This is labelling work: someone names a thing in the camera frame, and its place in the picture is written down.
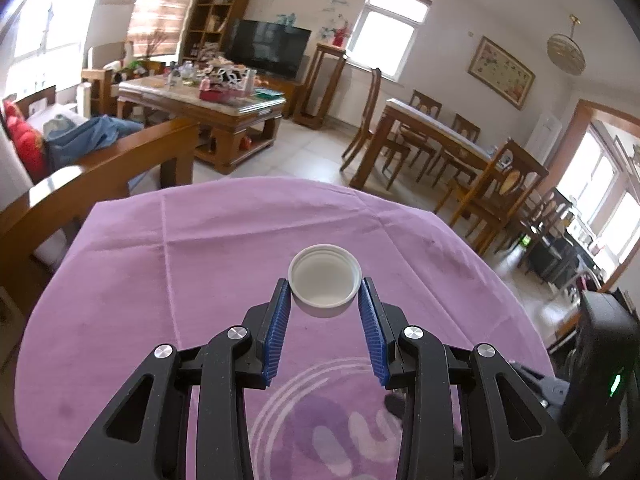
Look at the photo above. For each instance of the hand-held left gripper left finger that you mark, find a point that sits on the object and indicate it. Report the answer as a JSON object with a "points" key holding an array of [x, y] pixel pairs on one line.
{"points": [[275, 335]]}

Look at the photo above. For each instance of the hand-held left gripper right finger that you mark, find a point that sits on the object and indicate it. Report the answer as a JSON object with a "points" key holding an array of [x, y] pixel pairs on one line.
{"points": [[372, 335]]}

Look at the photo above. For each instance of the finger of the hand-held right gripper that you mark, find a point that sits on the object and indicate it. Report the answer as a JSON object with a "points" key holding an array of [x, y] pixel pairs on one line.
{"points": [[547, 390]]}

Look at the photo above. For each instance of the white plastic cap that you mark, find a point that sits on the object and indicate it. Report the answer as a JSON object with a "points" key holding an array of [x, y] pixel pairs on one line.
{"points": [[325, 280]]}

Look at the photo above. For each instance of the dark storage cabinet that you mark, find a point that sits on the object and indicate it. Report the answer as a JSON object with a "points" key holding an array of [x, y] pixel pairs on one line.
{"points": [[550, 260]]}

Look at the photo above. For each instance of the purple tablecloth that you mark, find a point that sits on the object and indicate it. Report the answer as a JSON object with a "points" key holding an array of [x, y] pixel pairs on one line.
{"points": [[200, 240]]}

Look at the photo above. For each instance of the wooden dining chair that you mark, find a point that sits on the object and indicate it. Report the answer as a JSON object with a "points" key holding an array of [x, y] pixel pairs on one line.
{"points": [[520, 165], [425, 102], [465, 127], [372, 95], [545, 205]]}

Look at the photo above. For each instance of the wooden coffee table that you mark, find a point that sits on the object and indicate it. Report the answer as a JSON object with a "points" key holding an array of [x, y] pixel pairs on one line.
{"points": [[235, 130]]}

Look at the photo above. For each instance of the wooden dining table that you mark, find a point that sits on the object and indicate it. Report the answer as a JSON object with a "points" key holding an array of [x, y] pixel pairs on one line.
{"points": [[430, 127]]}

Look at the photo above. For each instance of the white standing air conditioner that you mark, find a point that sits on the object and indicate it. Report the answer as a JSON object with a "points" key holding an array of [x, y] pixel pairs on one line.
{"points": [[545, 135]]}

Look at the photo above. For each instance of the wooden sofa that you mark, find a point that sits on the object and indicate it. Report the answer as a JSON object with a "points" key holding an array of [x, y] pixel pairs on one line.
{"points": [[125, 155]]}

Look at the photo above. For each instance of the wooden television cabinet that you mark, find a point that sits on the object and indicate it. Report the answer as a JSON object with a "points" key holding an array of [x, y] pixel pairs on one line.
{"points": [[290, 95]]}

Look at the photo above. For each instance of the teal flat box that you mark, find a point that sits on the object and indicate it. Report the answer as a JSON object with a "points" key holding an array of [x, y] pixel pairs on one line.
{"points": [[267, 93]]}

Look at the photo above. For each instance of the red basket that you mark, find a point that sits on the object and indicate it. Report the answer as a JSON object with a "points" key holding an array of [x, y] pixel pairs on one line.
{"points": [[215, 95]]}

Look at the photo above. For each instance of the pile of small household items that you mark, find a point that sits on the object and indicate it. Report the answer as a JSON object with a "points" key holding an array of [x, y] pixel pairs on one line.
{"points": [[220, 75]]}

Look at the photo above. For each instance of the blue cloth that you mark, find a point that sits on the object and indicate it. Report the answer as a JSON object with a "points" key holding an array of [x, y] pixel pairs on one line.
{"points": [[90, 135]]}

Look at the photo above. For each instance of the black television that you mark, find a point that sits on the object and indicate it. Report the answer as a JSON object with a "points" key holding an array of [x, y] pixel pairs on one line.
{"points": [[267, 47]]}

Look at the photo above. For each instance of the tall wooden plant stand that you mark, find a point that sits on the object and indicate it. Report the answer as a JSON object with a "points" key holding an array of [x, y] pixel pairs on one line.
{"points": [[330, 50]]}

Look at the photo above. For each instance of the large framed floral picture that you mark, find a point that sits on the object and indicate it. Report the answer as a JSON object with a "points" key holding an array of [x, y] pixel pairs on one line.
{"points": [[500, 72]]}

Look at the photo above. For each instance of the red flower vase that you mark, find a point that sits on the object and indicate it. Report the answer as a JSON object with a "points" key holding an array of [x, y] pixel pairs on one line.
{"points": [[340, 37]]}

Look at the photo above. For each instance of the hanging chandelier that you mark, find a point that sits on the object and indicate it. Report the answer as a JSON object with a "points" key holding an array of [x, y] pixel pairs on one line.
{"points": [[565, 52]]}

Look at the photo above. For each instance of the white framed window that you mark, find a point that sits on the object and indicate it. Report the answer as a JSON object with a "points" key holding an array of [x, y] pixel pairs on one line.
{"points": [[385, 35]]}

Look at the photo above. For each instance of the red cushion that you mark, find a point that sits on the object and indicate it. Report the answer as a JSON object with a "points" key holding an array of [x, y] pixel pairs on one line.
{"points": [[25, 145]]}

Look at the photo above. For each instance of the beige armchair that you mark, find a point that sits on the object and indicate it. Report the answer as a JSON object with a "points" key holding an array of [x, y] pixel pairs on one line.
{"points": [[107, 55]]}

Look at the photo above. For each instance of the wooden bookshelf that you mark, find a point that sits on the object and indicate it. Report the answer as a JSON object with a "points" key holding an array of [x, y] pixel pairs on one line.
{"points": [[248, 5]]}

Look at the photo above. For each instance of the striped window blind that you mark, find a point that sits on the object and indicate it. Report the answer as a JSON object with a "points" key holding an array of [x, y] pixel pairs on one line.
{"points": [[160, 10]]}

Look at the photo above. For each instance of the bright balcony window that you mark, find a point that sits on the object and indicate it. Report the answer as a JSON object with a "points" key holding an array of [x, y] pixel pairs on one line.
{"points": [[55, 25]]}

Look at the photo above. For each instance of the wooden door frame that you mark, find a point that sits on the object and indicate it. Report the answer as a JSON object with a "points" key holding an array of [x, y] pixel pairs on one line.
{"points": [[575, 125]]}

